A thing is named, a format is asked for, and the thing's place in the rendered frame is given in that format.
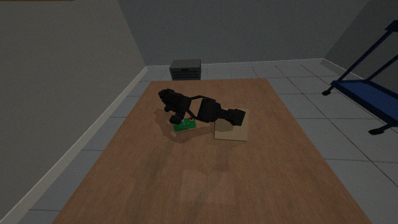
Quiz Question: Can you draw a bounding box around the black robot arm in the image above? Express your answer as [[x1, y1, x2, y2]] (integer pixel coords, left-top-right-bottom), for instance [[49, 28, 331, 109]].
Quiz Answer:
[[158, 89, 246, 126]]

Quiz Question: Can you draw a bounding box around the green circuit board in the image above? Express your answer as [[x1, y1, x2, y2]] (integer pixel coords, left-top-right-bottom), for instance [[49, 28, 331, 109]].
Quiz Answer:
[[174, 116, 197, 132]]

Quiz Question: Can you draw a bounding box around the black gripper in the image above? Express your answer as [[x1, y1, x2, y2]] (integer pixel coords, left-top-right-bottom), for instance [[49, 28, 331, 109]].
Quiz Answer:
[[169, 105, 186, 124]]

